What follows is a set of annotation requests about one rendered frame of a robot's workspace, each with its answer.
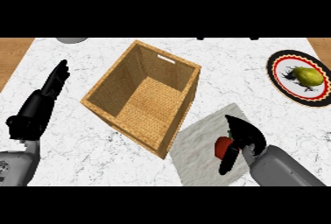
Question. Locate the grey round object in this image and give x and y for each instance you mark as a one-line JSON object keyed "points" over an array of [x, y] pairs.
{"points": [[71, 40]]}

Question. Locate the wicker basket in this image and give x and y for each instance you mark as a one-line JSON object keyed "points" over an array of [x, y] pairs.
{"points": [[143, 96]]}

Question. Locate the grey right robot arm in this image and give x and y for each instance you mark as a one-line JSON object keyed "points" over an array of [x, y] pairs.
{"points": [[279, 167]]}

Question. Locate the yellow-green lemon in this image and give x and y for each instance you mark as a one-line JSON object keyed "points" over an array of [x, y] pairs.
{"points": [[307, 76]]}

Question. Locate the white placemat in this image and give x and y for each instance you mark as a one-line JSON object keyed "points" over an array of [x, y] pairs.
{"points": [[202, 151]]}

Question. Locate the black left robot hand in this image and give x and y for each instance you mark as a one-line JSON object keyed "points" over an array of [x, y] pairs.
{"points": [[35, 109]]}

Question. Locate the patterned round plate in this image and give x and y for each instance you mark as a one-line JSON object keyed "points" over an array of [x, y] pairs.
{"points": [[301, 78]]}

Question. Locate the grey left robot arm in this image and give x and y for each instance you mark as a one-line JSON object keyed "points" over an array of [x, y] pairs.
{"points": [[15, 166]]}

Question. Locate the red bell pepper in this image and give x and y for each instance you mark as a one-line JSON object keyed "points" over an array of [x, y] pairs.
{"points": [[221, 147]]}

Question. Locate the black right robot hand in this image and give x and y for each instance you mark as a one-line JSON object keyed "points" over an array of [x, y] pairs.
{"points": [[245, 132]]}

